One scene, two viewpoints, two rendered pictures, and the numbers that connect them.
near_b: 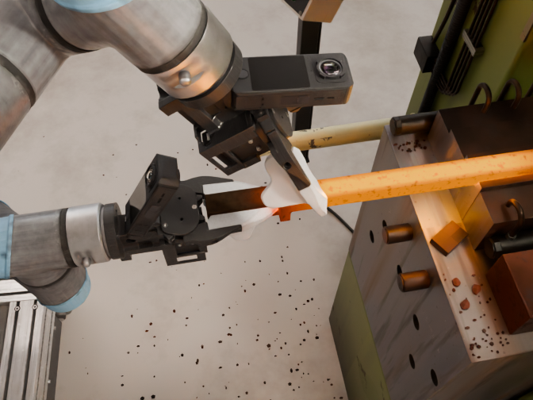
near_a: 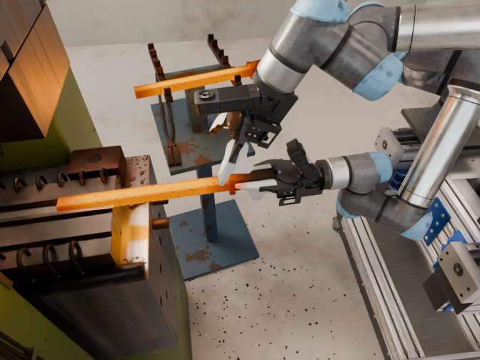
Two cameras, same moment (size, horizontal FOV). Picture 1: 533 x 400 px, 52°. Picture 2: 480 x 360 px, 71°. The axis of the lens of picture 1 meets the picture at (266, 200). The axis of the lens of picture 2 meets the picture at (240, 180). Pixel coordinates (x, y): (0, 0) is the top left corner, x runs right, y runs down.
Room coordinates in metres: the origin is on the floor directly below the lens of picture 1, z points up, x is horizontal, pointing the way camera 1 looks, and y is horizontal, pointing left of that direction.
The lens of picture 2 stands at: (0.86, 0.00, 1.55)
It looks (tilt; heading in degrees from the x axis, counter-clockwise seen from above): 48 degrees down; 180
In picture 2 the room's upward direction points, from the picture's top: straight up
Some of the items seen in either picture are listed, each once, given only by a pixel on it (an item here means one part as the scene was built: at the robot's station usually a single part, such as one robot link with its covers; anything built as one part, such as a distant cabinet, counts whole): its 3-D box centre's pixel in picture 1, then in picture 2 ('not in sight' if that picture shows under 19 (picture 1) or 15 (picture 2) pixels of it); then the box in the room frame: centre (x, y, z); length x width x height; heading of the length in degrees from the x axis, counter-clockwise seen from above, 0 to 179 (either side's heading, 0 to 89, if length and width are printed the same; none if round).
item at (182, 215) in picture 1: (159, 227); (298, 180); (0.33, 0.14, 0.98); 0.12 x 0.08 x 0.09; 100
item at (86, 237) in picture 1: (93, 236); (332, 172); (0.32, 0.22, 0.99); 0.08 x 0.05 x 0.08; 10
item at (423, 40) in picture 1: (427, 54); not in sight; (0.83, -0.33, 0.80); 0.06 x 0.03 x 0.04; 10
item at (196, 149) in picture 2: not in sight; (198, 128); (-0.14, -0.15, 0.75); 0.40 x 0.30 x 0.02; 19
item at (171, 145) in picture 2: not in sight; (166, 111); (-0.22, -0.29, 0.77); 0.60 x 0.04 x 0.01; 14
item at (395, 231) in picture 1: (397, 233); (161, 223); (0.38, -0.20, 0.87); 0.04 x 0.03 x 0.03; 100
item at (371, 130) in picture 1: (320, 137); not in sight; (0.75, -0.12, 0.62); 0.44 x 0.05 x 0.05; 100
